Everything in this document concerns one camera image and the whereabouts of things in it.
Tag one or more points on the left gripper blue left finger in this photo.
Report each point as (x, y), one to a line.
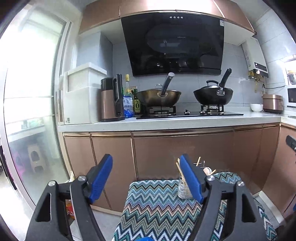
(97, 178)

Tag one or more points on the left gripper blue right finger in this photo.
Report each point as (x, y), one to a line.
(195, 178)

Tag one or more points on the copper lower cabinets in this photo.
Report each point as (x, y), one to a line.
(259, 154)

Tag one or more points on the orange oil bottle on floor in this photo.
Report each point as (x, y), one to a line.
(68, 202)

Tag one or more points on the copper rice cooker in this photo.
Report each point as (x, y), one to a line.
(272, 103)

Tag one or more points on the white bowl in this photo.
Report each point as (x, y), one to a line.
(256, 107)

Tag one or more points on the white microwave oven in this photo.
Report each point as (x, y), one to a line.
(291, 95)

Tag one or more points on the zigzag patterned cloth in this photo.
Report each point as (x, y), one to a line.
(153, 211)

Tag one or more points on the plastic stool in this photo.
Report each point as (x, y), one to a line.
(37, 161)

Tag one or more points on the metal pot on shelf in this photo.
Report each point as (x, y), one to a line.
(291, 75)

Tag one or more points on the white salt bag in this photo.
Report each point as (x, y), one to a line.
(128, 107)

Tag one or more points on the copper electric kettle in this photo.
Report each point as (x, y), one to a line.
(111, 99)

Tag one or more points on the black gas stove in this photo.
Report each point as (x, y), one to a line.
(171, 112)

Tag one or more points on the green bottle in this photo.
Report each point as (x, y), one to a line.
(137, 105)

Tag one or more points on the white gas water heater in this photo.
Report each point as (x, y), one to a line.
(255, 59)

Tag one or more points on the black wok with lid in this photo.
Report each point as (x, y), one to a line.
(215, 93)

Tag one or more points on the bronze wok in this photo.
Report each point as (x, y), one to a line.
(159, 97)

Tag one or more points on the yellow cap oil bottle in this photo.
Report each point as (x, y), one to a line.
(128, 92)

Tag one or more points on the white storage box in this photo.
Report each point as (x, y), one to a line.
(81, 94)

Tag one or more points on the black range hood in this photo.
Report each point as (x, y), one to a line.
(159, 43)

